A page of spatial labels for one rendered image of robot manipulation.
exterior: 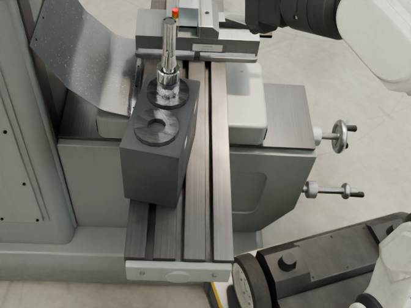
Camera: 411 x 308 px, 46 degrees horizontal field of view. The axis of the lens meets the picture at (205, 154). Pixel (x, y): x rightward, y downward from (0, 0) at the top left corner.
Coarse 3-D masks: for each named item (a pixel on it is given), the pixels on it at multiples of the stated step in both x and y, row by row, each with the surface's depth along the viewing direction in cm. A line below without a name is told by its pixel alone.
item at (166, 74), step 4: (160, 64) 96; (160, 68) 96; (176, 68) 96; (160, 72) 95; (164, 72) 95; (168, 72) 95; (172, 72) 95; (176, 72) 95; (160, 76) 96; (164, 76) 95; (168, 76) 95; (172, 76) 95; (176, 76) 96
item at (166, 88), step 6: (162, 78) 96; (174, 78) 96; (162, 84) 97; (168, 84) 97; (174, 84) 97; (162, 90) 98; (168, 90) 98; (174, 90) 99; (162, 96) 100; (168, 96) 99; (174, 96) 100
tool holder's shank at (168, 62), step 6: (168, 18) 88; (174, 18) 88; (168, 24) 87; (174, 24) 87; (168, 30) 88; (174, 30) 88; (168, 36) 89; (174, 36) 89; (168, 42) 90; (174, 42) 90; (168, 48) 91; (174, 48) 92; (162, 54) 93; (168, 54) 92; (174, 54) 93; (162, 60) 94; (168, 60) 93; (174, 60) 94; (162, 66) 95; (168, 66) 94; (174, 66) 95
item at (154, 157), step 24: (144, 96) 102; (192, 96) 103; (144, 120) 96; (168, 120) 96; (192, 120) 104; (120, 144) 93; (144, 144) 94; (168, 144) 94; (192, 144) 117; (144, 168) 97; (168, 168) 96; (144, 192) 104; (168, 192) 103
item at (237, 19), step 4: (228, 16) 72; (232, 16) 72; (236, 16) 72; (240, 16) 72; (244, 16) 72; (228, 20) 72; (232, 20) 71; (236, 20) 70; (240, 20) 70; (244, 20) 70; (236, 24) 71; (240, 24) 70; (244, 24) 69; (248, 28) 69
